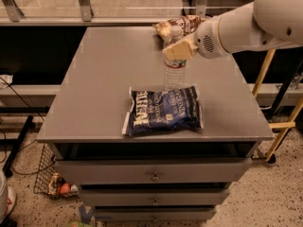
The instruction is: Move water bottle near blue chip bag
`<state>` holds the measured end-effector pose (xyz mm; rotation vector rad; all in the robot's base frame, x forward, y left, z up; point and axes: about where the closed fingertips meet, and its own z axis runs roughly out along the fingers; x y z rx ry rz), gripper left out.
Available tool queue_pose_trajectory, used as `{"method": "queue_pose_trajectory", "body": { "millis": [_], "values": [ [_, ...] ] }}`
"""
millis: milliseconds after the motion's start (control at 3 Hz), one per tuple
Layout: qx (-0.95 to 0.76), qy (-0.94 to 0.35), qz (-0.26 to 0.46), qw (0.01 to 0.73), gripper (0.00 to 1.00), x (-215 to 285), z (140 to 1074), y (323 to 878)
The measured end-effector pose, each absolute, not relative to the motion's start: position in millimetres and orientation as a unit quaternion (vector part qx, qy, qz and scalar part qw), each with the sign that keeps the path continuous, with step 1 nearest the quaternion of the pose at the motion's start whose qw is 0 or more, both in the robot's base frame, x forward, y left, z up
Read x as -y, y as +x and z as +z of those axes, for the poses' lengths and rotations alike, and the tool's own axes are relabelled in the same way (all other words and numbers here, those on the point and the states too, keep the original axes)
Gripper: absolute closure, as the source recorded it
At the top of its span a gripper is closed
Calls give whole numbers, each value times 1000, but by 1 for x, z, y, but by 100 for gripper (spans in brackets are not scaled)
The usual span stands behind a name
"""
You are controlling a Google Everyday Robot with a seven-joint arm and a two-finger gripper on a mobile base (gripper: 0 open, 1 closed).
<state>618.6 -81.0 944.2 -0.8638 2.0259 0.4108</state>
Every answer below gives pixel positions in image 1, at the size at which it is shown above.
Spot middle grey drawer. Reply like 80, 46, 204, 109
80, 188, 229, 206

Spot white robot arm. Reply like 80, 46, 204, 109
163, 0, 303, 61

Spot top grey drawer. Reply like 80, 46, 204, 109
55, 158, 252, 184

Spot black floor cable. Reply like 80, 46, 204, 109
0, 76, 57, 177

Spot brown chip bag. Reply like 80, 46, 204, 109
152, 15, 206, 41

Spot clear plastic water bottle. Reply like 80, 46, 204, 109
163, 26, 187, 91

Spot black metal frame leg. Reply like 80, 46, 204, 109
3, 115, 34, 178

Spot black wire basket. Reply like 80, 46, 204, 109
33, 146, 67, 200

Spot grey drawer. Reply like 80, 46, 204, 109
55, 158, 252, 184
94, 207, 216, 221
80, 188, 229, 206

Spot white container at left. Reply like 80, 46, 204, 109
0, 169, 17, 227

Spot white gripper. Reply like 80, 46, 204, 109
162, 16, 227, 61

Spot bottom grey drawer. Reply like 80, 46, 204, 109
94, 207, 216, 221

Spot grey drawer cabinet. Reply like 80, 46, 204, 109
38, 26, 273, 221

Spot snack packets in basket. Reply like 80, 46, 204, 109
47, 172, 78, 198

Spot grey metal railing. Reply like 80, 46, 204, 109
0, 0, 253, 26

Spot blue chip bag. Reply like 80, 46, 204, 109
121, 85, 204, 136

